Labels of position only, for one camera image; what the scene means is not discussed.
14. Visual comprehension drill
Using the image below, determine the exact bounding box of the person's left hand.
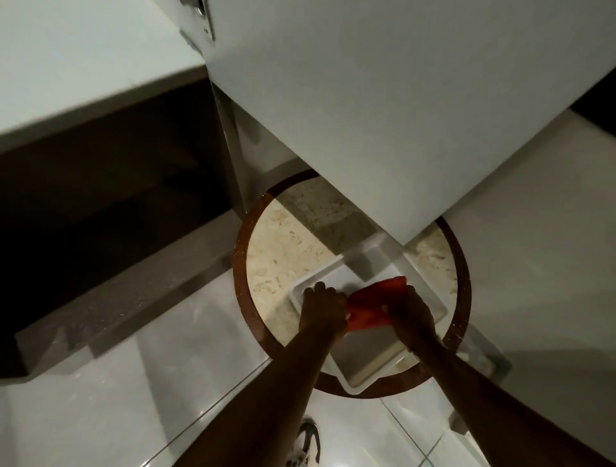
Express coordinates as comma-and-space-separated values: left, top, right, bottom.
298, 281, 348, 342

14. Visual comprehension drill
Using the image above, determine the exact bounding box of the person's right hand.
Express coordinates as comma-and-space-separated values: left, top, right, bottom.
382, 285, 441, 353

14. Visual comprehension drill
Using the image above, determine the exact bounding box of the red cloth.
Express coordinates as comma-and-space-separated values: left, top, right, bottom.
345, 276, 409, 333

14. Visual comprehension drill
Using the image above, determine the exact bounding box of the white plastic tray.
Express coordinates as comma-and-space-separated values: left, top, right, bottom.
288, 243, 449, 396

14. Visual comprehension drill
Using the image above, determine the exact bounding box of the person's left forearm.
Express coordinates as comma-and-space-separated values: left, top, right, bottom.
172, 329, 345, 467

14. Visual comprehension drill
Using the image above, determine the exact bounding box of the person's right forearm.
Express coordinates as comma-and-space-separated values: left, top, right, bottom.
408, 337, 616, 467

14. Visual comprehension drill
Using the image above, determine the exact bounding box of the round marble table brown rim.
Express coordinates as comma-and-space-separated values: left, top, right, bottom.
233, 168, 473, 399

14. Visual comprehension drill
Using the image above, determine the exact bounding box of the white cabinet side panel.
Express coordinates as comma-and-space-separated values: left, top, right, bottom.
403, 108, 616, 463

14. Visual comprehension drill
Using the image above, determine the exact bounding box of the person's white black shoe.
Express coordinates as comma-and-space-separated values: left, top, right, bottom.
286, 418, 322, 467

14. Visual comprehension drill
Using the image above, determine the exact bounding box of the grey-brown stone plinth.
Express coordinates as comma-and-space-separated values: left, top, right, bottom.
0, 211, 242, 382

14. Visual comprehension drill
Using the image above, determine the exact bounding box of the white cabinet door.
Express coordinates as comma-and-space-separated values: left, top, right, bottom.
201, 0, 616, 247

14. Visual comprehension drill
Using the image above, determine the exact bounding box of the metal door hinge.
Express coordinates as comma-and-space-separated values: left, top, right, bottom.
179, 0, 216, 50

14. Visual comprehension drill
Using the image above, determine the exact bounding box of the white countertop slab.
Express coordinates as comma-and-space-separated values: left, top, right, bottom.
0, 0, 209, 156

